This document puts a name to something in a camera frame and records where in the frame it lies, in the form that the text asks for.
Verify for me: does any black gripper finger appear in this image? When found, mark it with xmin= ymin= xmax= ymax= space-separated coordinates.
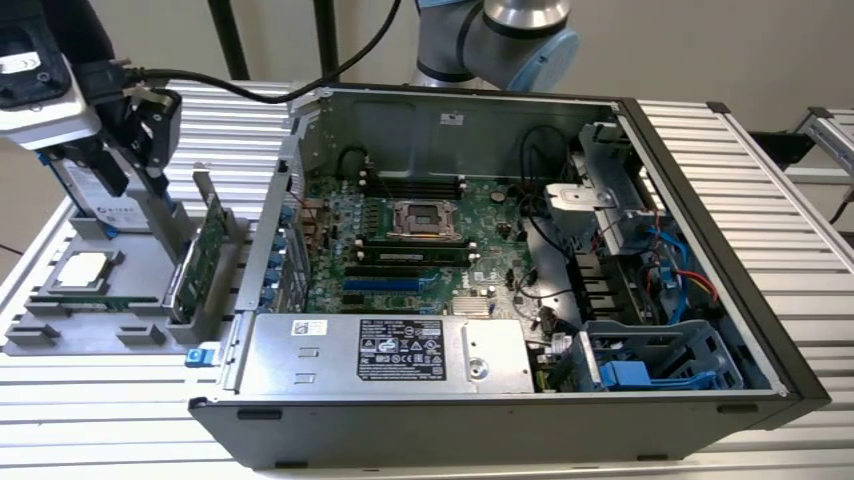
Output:
xmin=66 ymin=142 xmax=133 ymax=197
xmin=126 ymin=87 xmax=185 ymax=201

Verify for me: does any green graphics card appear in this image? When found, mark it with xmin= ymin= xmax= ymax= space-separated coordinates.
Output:
xmin=162 ymin=160 xmax=233 ymax=321

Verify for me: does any hard disk in blue carrier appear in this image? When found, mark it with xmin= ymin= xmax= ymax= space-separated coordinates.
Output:
xmin=37 ymin=149 xmax=175 ymax=236

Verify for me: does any silver CPU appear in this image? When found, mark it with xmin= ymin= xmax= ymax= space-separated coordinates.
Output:
xmin=53 ymin=251 xmax=113 ymax=290

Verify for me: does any black stand pole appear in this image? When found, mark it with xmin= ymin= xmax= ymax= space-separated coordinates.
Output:
xmin=206 ymin=0 xmax=253 ymax=81
xmin=313 ymin=0 xmax=343 ymax=84

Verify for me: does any grey parts rack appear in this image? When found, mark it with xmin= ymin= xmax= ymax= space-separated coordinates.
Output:
xmin=2 ymin=184 xmax=259 ymax=356

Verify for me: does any loose green RAM stick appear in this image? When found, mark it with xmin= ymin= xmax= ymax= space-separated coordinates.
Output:
xmin=30 ymin=294 xmax=162 ymax=308

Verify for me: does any CPU socket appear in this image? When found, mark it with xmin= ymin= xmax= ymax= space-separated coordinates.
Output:
xmin=390 ymin=198 xmax=460 ymax=239

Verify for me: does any installed RAM stick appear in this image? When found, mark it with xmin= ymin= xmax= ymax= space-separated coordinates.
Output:
xmin=364 ymin=251 xmax=469 ymax=265

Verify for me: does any blue expansion slot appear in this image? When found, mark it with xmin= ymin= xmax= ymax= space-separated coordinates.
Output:
xmin=342 ymin=276 xmax=429 ymax=293

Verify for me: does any silver power supply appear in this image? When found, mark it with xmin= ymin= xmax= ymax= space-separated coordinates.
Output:
xmin=237 ymin=313 xmax=536 ymax=396

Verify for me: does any green motherboard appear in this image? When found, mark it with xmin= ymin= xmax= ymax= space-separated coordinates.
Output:
xmin=303 ymin=174 xmax=556 ymax=321

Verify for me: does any small silver heatsink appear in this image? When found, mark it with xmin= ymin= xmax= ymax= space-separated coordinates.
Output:
xmin=452 ymin=295 xmax=497 ymax=319

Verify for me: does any open grey PC case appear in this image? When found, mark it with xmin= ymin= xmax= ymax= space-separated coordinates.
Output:
xmin=189 ymin=82 xmax=833 ymax=471

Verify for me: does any blue connector block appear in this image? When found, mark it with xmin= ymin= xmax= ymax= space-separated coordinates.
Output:
xmin=598 ymin=362 xmax=653 ymax=392

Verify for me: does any grey disk bay cage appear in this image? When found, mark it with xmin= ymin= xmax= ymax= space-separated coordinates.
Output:
xmin=553 ymin=319 xmax=746 ymax=394

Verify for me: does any black box beside table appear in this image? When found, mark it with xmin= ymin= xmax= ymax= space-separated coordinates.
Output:
xmin=746 ymin=130 xmax=817 ymax=166

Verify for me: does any metal slat side table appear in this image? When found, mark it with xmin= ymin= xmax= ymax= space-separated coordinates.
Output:
xmin=784 ymin=106 xmax=854 ymax=187

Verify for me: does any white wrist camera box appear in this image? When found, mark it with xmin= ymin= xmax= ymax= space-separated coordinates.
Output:
xmin=0 ymin=14 xmax=103 ymax=151

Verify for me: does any thick black camera cable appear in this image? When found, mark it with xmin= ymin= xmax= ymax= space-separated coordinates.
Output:
xmin=123 ymin=0 xmax=406 ymax=106

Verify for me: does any black looped wire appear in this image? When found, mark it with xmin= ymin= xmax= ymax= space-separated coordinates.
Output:
xmin=518 ymin=124 xmax=573 ymax=221

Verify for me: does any metal drive bay bracket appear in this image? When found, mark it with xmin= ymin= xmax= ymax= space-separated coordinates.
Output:
xmin=544 ymin=121 xmax=669 ymax=256

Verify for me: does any blue data wire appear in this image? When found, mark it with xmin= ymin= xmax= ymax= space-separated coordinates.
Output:
xmin=644 ymin=224 xmax=700 ymax=326

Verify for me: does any red wire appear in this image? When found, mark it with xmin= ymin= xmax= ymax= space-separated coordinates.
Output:
xmin=674 ymin=269 xmax=720 ymax=302

